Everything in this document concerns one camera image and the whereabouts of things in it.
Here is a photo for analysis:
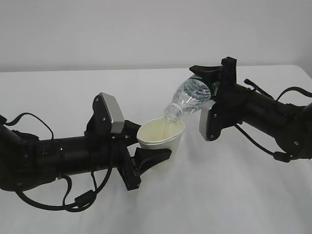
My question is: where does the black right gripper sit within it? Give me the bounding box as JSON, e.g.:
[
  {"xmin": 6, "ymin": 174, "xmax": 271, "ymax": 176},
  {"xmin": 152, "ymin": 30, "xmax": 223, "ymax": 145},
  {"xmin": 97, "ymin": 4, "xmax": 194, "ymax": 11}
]
[{"xmin": 189, "ymin": 57, "xmax": 248, "ymax": 141}]

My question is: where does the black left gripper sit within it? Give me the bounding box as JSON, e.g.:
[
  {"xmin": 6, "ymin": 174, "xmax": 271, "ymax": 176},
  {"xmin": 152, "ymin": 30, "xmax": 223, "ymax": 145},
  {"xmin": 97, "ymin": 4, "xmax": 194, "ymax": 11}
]
[{"xmin": 84, "ymin": 95, "xmax": 172, "ymax": 191}]

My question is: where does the white paper cup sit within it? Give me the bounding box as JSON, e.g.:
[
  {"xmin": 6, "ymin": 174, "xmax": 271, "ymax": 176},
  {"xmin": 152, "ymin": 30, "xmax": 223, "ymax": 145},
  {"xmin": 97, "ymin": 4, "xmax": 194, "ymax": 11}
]
[{"xmin": 136, "ymin": 117, "xmax": 185, "ymax": 169}]

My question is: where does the clear water bottle green label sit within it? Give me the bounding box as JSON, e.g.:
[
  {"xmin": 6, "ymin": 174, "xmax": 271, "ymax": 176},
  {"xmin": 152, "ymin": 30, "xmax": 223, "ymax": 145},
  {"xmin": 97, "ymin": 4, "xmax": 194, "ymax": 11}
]
[{"xmin": 164, "ymin": 75, "xmax": 220, "ymax": 122}]

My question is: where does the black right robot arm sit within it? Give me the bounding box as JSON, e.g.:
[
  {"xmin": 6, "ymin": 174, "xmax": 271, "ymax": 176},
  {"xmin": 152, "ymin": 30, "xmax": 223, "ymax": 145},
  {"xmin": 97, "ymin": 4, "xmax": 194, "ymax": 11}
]
[{"xmin": 189, "ymin": 57, "xmax": 312, "ymax": 163}]

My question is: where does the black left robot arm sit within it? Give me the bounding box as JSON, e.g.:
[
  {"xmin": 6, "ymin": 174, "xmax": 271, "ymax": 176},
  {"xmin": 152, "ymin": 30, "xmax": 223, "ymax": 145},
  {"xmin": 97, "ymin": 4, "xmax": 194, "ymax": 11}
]
[{"xmin": 0, "ymin": 93, "xmax": 172, "ymax": 191}]

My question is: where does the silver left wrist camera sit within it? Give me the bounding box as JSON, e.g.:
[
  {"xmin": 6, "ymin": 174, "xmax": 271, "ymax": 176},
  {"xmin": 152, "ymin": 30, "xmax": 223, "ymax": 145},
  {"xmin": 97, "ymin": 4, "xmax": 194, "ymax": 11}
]
[{"xmin": 100, "ymin": 92, "xmax": 125, "ymax": 134}]

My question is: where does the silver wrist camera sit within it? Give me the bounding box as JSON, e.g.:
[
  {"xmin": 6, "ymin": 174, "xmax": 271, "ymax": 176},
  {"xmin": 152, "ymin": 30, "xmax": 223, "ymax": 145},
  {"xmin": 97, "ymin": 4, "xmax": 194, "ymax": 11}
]
[
  {"xmin": 199, "ymin": 100, "xmax": 215, "ymax": 141},
  {"xmin": 100, "ymin": 92, "xmax": 125, "ymax": 134}
]

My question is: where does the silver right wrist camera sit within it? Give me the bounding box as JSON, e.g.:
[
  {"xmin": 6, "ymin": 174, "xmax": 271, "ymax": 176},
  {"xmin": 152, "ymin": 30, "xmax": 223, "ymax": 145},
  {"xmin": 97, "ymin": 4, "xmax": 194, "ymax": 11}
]
[{"xmin": 199, "ymin": 100, "xmax": 215, "ymax": 141}]

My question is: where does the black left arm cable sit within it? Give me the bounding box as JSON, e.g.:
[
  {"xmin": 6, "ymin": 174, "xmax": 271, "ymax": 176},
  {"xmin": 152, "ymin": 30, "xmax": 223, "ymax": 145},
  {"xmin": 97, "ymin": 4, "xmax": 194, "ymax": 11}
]
[{"xmin": 0, "ymin": 112, "xmax": 113, "ymax": 213}]

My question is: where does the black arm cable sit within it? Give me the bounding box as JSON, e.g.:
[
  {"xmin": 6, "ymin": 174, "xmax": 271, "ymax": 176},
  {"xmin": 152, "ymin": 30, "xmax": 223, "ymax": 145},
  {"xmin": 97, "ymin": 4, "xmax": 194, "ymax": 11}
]
[
  {"xmin": 0, "ymin": 112, "xmax": 113, "ymax": 213},
  {"xmin": 234, "ymin": 78, "xmax": 312, "ymax": 163}
]

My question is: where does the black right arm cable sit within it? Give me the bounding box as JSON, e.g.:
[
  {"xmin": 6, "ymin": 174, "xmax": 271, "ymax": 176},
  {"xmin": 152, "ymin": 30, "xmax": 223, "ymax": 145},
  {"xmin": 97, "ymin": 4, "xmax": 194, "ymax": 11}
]
[{"xmin": 234, "ymin": 78, "xmax": 312, "ymax": 163}]

